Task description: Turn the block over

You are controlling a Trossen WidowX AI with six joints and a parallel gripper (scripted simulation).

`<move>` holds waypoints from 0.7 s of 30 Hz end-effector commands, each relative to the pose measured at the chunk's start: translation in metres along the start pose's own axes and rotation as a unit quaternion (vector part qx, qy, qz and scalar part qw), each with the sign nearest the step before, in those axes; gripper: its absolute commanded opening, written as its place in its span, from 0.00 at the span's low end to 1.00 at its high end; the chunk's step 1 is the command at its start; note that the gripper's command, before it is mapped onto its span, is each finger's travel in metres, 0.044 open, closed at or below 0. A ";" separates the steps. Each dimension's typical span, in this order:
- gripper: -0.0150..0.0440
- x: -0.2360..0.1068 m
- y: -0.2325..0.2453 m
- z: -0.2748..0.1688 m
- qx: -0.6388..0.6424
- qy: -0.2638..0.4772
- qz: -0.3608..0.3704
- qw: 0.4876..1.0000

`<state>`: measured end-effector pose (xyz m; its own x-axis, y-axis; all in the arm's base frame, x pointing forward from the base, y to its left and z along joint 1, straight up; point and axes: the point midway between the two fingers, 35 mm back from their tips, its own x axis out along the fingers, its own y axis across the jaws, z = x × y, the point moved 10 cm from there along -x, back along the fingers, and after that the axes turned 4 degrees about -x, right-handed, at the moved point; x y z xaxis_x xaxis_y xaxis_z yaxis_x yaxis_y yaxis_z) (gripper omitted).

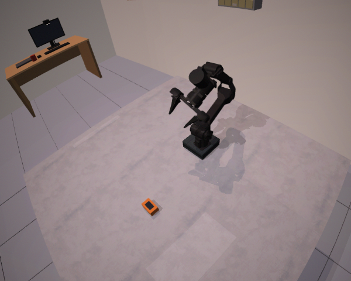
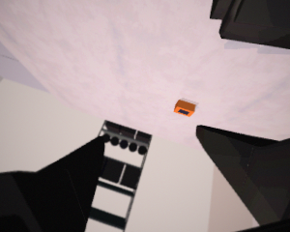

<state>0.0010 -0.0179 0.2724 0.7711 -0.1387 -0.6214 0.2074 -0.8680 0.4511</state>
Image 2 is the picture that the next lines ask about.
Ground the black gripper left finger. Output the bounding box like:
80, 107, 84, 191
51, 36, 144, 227
0, 136, 104, 232

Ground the orange block with dark square face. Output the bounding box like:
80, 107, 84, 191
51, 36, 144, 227
174, 100, 196, 117

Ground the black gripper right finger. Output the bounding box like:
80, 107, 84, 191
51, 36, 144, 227
196, 125, 290, 225

